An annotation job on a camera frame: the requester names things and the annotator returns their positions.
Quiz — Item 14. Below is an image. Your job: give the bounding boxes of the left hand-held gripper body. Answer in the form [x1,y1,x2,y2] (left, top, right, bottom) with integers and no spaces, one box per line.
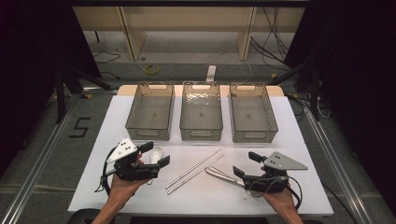
[106,137,162,182]

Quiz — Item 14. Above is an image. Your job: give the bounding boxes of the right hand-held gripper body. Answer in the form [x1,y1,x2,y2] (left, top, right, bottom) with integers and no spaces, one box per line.
[242,151,309,195]

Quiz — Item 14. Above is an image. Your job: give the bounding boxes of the white ceramic spoon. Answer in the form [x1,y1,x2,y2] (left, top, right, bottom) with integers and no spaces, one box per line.
[146,146,163,186]

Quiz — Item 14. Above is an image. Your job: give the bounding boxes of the silver metal utensil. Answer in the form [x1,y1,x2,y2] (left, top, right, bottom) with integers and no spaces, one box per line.
[205,166,247,188]

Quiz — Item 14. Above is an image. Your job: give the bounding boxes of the smoky clear plastic bin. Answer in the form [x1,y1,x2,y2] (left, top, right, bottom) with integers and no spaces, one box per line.
[179,80,224,142]
[228,82,279,144]
[124,81,176,142]

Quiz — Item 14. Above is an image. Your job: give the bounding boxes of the person's left hand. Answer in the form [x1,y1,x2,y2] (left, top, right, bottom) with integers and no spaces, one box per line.
[108,173,149,198]

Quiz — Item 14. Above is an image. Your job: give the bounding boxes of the person's right hand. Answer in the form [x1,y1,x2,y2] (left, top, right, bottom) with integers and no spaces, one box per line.
[263,185,301,217]

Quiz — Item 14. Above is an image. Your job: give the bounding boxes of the dark rounded object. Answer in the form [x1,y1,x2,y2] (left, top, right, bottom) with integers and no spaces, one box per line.
[66,207,106,224]

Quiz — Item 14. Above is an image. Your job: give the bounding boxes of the yellow tape roll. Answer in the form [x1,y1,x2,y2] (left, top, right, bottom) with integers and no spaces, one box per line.
[145,63,162,77]

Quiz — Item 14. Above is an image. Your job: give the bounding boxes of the black metal stand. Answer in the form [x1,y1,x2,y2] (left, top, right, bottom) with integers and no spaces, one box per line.
[266,55,322,122]
[54,64,115,125]

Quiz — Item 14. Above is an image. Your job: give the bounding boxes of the white power strip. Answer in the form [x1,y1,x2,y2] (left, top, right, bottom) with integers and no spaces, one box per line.
[205,64,218,82]

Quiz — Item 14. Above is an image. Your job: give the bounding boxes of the black curtain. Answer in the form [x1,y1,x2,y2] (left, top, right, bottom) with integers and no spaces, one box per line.
[283,0,396,217]
[0,0,103,176]

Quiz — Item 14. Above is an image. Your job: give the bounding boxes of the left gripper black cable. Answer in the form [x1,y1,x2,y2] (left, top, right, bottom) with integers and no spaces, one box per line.
[93,145,120,196]

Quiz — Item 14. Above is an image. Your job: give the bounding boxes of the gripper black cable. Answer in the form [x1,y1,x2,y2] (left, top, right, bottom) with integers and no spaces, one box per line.
[93,145,120,196]
[247,175,304,211]

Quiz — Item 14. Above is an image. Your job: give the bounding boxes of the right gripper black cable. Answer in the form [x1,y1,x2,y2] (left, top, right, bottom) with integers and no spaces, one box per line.
[247,175,304,211]

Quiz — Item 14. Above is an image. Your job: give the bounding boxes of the aluminium floor rail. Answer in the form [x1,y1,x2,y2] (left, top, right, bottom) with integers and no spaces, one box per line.
[303,110,376,224]
[0,104,80,224]

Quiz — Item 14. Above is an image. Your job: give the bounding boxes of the white floor cable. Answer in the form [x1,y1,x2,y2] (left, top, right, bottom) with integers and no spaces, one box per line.
[214,50,254,84]

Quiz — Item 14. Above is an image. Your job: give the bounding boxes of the thin black floor cable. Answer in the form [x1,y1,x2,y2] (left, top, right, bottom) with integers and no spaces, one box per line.
[92,50,122,65]

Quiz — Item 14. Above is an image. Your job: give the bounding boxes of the light wooden desk frame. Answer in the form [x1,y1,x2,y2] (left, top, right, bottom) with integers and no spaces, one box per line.
[73,6,306,62]

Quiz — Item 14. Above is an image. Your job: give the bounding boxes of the bundle of black cables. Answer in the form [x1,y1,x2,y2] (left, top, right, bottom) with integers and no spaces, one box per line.
[249,6,292,69]

